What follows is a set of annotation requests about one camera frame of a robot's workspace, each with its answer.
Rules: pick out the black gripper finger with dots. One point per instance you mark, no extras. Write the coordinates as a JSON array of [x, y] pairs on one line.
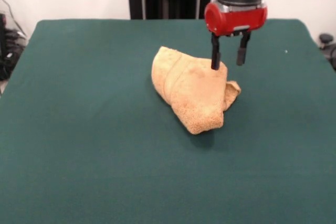
[[241, 56], [215, 58]]

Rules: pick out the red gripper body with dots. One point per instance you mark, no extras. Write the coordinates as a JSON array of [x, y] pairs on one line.
[[236, 20]]

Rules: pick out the tan terry towel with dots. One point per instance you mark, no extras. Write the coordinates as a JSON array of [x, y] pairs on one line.
[[194, 95]]

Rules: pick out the dark green table cloth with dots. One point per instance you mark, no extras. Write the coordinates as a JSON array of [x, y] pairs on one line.
[[105, 155]]

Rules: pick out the pedestal leg with caster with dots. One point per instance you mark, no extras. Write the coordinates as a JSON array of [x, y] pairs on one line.
[[13, 51], [326, 39]]

